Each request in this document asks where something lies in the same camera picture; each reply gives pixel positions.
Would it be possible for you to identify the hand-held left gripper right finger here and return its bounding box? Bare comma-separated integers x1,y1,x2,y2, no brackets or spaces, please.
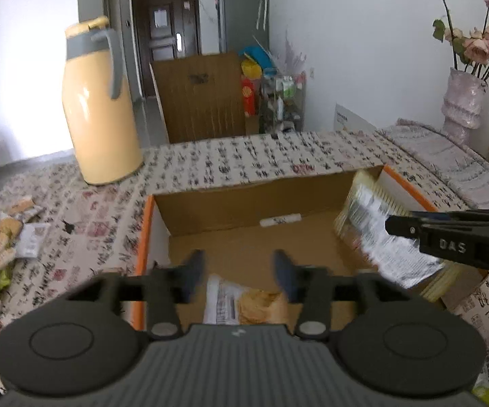
273,249,402,341

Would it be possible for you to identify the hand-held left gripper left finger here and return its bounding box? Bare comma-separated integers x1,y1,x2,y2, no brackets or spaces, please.
70,249,206,342

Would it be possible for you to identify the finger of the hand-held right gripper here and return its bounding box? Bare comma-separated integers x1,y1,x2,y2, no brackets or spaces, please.
385,214,430,247
409,209,489,223

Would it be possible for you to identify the silver white snack packet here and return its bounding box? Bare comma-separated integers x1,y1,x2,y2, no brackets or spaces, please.
340,187,446,290

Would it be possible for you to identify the orange white snack packet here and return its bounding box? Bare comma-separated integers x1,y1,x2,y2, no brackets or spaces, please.
203,273,291,327

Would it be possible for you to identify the red orange cardboard box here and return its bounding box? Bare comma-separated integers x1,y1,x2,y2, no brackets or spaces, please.
133,163,489,333

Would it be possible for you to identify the white paper strip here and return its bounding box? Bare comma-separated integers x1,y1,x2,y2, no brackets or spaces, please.
260,215,301,227

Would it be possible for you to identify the silver striped snack packet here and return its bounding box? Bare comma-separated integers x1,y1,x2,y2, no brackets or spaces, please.
333,169,465,303

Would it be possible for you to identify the pink ribbed vase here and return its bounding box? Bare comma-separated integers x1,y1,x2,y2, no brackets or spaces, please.
441,67,489,142

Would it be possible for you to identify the calligraphy print tablecloth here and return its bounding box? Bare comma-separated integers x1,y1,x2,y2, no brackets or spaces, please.
0,129,489,407

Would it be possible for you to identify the white board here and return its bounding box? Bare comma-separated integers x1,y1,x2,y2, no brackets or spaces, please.
333,102,379,133

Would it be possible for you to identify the brown cardboard carton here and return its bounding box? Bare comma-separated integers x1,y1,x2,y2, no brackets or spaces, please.
149,51,247,145

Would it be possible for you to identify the bunch of dried roses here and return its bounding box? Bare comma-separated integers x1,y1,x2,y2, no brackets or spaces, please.
420,0,489,82

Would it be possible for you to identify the yellow thermos jug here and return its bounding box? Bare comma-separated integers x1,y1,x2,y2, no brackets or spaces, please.
61,16,145,186

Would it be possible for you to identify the red gift box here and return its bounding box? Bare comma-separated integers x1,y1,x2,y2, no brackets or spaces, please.
241,76,257,117

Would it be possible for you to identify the pale dried flower bunch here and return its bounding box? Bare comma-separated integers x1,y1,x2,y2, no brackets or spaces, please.
282,30,309,78

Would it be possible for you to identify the yellow bag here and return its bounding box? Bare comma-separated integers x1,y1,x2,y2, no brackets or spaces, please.
241,58,262,78

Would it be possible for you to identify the dark wooden door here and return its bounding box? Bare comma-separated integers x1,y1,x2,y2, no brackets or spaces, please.
131,0,201,99

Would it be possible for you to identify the blue plastic item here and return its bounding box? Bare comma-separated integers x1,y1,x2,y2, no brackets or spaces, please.
243,45,276,69

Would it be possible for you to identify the grey refrigerator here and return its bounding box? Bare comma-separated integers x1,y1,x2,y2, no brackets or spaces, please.
216,0,270,57

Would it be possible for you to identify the wire storage rack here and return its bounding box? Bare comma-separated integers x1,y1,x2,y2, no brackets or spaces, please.
260,72,307,135

